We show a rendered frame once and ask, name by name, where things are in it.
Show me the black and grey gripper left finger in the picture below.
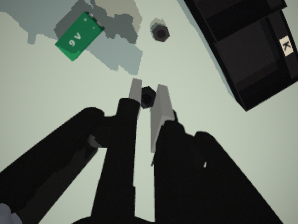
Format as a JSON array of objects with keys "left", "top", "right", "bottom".
[{"left": 0, "top": 78, "right": 142, "bottom": 224}]

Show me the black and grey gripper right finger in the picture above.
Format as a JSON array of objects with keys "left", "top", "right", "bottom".
[{"left": 150, "top": 84, "right": 283, "bottom": 224}]

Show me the black rack of three bins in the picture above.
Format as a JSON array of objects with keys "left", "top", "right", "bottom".
[{"left": 184, "top": 0, "right": 298, "bottom": 112}]

